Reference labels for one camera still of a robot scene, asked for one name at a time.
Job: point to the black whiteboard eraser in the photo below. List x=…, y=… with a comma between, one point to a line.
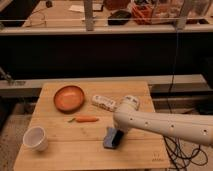
x=118, y=135

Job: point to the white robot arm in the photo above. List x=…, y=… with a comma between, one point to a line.
x=192, y=128

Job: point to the white plastic bottle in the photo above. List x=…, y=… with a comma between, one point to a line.
x=104, y=102

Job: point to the orange wooden bowl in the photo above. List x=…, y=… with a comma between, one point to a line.
x=69, y=98

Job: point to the orange toy carrot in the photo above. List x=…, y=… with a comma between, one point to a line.
x=82, y=119

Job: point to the wooden board table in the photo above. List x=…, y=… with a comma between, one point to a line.
x=79, y=146

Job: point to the black bowl on shelf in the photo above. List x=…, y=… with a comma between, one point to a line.
x=119, y=17

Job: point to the orange crate on shelf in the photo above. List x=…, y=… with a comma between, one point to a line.
x=142, y=14

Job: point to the white paper sheet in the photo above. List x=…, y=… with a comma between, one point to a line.
x=76, y=8

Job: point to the white paper cup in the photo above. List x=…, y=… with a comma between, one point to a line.
x=35, y=138

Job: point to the grey metal post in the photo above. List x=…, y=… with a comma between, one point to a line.
x=88, y=12
x=182, y=19

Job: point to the grey metal post right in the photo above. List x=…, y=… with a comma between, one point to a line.
x=182, y=19

